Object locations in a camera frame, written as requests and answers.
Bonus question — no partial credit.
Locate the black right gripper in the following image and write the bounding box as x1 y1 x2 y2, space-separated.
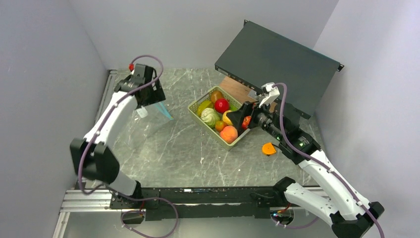
226 96 285 141

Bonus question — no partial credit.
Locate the clear blue-zip bag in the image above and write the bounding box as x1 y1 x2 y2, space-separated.
135 102 174 132

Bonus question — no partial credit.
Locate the yellow green mango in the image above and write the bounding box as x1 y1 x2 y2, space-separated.
196 100 213 117

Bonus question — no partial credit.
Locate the yellow lemon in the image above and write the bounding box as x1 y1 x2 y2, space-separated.
222 110 233 126

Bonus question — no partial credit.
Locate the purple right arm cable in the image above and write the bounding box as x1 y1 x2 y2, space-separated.
270 82 385 238

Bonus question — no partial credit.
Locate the green white cabbage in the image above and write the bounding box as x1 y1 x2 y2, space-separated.
200 108 220 128

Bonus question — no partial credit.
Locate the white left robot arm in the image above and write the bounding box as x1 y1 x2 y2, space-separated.
70 63 165 208

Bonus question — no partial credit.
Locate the dark metal rack box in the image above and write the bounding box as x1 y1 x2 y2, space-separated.
214 21 344 119

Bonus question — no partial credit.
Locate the wooden board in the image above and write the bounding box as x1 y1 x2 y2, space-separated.
218 76 264 110

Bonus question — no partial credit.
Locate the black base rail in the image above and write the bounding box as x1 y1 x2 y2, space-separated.
109 186 292 221

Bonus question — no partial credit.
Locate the red apple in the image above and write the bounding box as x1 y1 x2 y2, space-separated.
242 116 251 130

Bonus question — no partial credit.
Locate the pale green plastic basket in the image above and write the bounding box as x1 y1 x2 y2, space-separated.
188 86 250 151

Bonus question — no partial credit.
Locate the peach fruit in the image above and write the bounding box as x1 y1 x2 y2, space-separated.
219 125 238 144

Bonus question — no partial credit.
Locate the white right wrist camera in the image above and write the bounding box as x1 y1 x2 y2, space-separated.
259 82 280 108

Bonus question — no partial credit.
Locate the brown kiwi potato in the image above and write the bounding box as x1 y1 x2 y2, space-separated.
210 90 224 104

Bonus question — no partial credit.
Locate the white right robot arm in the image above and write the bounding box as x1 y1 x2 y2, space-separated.
224 102 385 238

